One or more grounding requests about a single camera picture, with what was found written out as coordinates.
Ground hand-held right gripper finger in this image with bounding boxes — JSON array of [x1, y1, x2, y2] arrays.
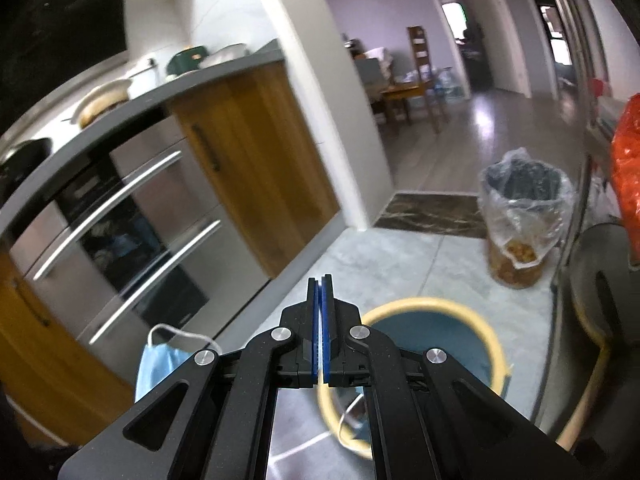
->
[[57, 275, 323, 480], [320, 274, 588, 480]]

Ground teal bin with yellow rim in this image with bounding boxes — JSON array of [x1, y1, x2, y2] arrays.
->
[[315, 297, 511, 461]]

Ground blue face mask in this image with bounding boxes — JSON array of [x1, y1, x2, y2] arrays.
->
[[134, 324, 373, 453]]

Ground trash can with clear bag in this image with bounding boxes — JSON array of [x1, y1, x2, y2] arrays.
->
[[477, 147, 575, 289]]

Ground dark marble door threshold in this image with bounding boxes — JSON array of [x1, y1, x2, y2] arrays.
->
[[374, 191, 490, 239]]

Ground wooden cabinet door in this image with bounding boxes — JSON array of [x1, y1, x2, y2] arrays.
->
[[0, 252, 136, 448], [170, 62, 343, 281]]

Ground stainless steel built-in oven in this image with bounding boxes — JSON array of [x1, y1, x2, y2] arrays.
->
[[0, 132, 273, 361]]

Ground clear water jug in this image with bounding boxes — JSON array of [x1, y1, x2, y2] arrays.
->
[[427, 67, 461, 102]]

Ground grey stool wooden legs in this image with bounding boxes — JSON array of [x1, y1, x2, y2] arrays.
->
[[550, 221, 640, 461]]

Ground grey kitchen countertop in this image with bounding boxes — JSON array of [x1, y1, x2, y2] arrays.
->
[[0, 37, 286, 233]]

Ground white bowl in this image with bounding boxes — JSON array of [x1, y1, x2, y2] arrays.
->
[[200, 42, 248, 68]]

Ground wooden dining chair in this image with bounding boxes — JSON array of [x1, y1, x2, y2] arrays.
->
[[406, 25, 448, 133]]

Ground green pot with lid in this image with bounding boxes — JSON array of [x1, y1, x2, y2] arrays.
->
[[165, 46, 208, 81]]

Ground round pan with food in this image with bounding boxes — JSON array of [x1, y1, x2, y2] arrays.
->
[[72, 77, 133, 128]]

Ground black cookware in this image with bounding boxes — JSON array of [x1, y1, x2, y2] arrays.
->
[[0, 137, 53, 176]]

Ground orange red plastic bag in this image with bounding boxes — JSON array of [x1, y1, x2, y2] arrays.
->
[[609, 92, 640, 241]]

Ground black range hood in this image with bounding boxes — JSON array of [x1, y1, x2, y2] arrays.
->
[[0, 0, 128, 126]]

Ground black cabinet door handle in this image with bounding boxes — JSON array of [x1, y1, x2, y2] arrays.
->
[[191, 124, 222, 171]]

